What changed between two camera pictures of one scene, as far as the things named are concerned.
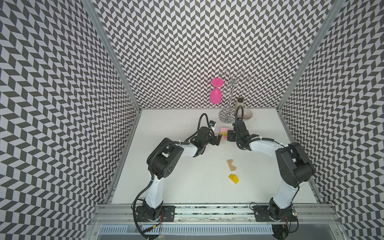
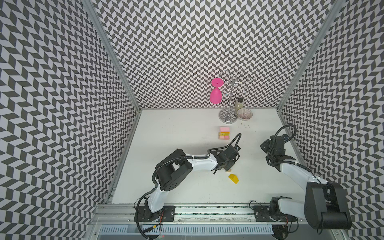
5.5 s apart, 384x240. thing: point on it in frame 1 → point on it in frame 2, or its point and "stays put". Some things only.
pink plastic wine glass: (216, 95) stays put
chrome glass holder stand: (228, 115) stays put
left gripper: (215, 138) → (230, 166)
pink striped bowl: (247, 113) stays put
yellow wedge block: (234, 178) stays put
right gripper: (232, 135) → (268, 147)
